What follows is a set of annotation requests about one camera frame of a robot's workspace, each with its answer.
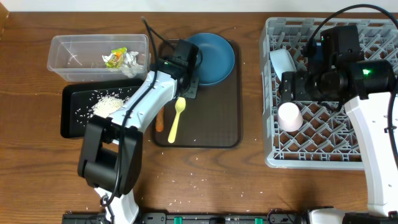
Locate yellow plastic spoon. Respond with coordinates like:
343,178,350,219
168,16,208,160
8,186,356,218
168,97,186,144

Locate light blue small bowl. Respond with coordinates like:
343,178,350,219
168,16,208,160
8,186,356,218
270,49,297,81

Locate pink plastic cup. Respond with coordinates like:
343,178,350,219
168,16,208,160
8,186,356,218
277,102,303,132

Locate orange carrot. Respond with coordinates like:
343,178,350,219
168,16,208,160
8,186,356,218
155,107,164,132

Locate dark blue plate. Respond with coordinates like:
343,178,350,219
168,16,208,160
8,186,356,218
187,33,235,86

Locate white paper waste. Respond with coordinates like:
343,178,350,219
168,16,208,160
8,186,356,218
107,51,144,78

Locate yellow green snack wrapper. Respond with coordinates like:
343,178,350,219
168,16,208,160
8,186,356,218
102,47,127,68

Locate pile of white rice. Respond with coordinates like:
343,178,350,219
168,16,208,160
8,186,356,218
74,88,131,125

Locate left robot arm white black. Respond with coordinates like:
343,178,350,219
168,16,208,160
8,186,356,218
78,57,197,223

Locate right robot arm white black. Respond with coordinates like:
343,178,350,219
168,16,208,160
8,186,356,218
278,60,397,223

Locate grey dishwasher rack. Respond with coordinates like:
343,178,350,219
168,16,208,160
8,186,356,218
260,17,397,170

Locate black waste tray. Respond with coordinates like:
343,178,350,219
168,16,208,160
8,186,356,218
60,79,143,138

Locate clear plastic waste bin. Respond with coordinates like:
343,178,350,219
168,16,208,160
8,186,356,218
47,34,150,82

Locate brown serving tray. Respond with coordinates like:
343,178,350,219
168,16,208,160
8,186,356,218
151,40,243,149

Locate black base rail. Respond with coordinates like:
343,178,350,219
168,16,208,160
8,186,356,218
61,209,309,224

